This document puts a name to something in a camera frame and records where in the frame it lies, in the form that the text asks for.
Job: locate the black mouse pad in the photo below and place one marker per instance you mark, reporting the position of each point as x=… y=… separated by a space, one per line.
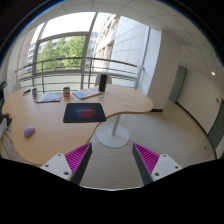
x=84 y=113

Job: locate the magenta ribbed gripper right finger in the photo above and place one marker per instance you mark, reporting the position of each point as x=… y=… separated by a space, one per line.
x=153 y=166

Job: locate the wooden curved table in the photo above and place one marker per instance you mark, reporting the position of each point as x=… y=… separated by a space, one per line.
x=51 y=134

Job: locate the white round table pedestal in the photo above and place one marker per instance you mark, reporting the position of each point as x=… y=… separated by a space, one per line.
x=112 y=134

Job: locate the red white cup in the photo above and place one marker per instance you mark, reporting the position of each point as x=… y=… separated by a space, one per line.
x=66 y=91

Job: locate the metal balcony railing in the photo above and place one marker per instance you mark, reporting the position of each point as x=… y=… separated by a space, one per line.
x=76 y=73

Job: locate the drink can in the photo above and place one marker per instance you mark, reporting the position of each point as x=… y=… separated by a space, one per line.
x=34 y=93

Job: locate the blue cover magazine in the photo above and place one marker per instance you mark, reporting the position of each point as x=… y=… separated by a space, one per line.
x=50 y=97

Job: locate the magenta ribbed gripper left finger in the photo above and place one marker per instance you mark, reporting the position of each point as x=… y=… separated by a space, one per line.
x=70 y=166

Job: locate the open light booklet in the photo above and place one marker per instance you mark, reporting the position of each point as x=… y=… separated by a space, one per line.
x=86 y=93

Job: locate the grey-green door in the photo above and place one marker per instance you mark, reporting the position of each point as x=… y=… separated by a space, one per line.
x=178 y=83

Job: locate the pink computer mouse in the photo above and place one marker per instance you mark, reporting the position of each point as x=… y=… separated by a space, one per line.
x=29 y=130

